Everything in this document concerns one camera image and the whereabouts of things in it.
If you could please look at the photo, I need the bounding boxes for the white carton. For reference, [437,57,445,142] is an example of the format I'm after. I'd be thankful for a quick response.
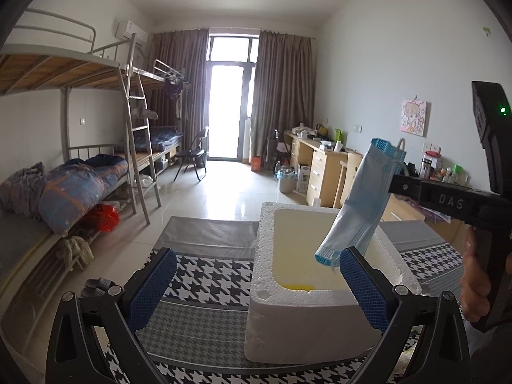
[297,164,311,193]

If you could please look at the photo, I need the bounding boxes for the blue quilt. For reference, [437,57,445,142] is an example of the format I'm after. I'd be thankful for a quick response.
[38,154,129,236]

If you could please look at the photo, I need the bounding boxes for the pink cartoon wall picture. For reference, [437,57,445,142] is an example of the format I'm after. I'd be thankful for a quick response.
[400,98,431,137]

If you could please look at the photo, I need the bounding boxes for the grey purple bedding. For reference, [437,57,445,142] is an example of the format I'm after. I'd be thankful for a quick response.
[0,162,46,220]

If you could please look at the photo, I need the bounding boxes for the dark hanging clothes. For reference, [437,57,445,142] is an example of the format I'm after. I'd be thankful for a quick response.
[164,74,193,121]

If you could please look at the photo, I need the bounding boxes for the glass balcony door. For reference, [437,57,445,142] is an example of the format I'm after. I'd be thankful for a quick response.
[207,36,261,161]

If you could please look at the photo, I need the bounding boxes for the white bucket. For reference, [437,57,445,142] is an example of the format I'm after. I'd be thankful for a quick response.
[278,168,299,194]

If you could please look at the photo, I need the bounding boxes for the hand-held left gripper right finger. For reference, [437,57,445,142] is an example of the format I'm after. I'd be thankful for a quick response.
[339,246,473,384]

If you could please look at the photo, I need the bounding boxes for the row of toiletry bottles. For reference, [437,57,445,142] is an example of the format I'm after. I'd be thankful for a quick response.
[434,151,471,188]

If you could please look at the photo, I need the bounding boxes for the person's right hand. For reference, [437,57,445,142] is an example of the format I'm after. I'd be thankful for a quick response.
[460,227,495,325]

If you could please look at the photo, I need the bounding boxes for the black folding chair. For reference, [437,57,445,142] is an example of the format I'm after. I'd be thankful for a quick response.
[174,126,211,182]

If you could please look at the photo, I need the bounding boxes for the white air conditioner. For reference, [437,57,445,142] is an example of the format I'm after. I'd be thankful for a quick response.
[116,19,149,46]

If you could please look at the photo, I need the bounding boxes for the blue checked bedding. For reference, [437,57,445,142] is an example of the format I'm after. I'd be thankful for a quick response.
[134,126,182,153]

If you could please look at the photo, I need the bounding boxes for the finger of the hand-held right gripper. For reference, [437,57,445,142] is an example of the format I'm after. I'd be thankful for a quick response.
[315,138,425,267]

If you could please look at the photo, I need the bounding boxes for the wooden desk with drawers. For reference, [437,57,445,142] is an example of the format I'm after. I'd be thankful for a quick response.
[284,130,361,209]

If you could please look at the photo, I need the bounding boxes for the black white houndstooth tablecloth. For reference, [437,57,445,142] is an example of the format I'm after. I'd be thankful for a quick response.
[92,216,473,384]

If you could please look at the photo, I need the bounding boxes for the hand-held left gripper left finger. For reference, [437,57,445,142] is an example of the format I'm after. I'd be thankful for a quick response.
[46,247,179,384]

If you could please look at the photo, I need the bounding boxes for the brown curtain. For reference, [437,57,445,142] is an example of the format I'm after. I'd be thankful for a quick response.
[250,30,315,164]
[148,28,211,164]

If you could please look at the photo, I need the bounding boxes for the blue face mask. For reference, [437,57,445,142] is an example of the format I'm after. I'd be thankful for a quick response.
[315,144,405,267]

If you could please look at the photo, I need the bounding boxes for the red plastic bag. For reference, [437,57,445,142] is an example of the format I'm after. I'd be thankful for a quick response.
[86,203,121,233]

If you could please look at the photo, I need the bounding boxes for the white foam box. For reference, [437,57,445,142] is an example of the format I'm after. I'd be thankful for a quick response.
[244,202,422,364]

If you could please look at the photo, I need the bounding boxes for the metal bunk bed with ladder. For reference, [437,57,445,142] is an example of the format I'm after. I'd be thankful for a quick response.
[0,8,163,329]

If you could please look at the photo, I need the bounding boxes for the beige cloth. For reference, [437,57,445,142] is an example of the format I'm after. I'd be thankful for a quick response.
[56,236,94,273]

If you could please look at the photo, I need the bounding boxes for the wooden desk with patterned cover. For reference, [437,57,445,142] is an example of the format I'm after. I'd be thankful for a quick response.
[380,186,473,254]

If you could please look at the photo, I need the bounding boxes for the grey slipper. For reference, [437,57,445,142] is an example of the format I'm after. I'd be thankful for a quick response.
[100,278,125,295]
[82,279,107,298]

